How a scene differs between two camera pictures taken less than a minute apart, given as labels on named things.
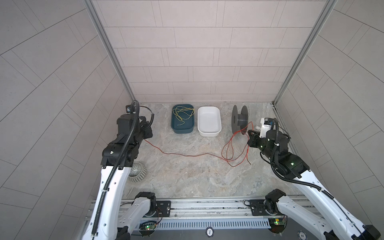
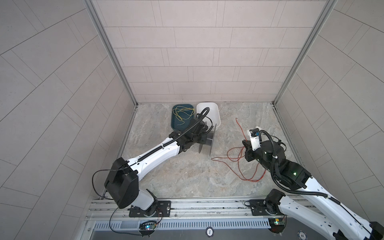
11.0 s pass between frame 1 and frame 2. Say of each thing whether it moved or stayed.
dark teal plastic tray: stayed
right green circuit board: stayed
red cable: moved
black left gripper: moved
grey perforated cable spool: moved
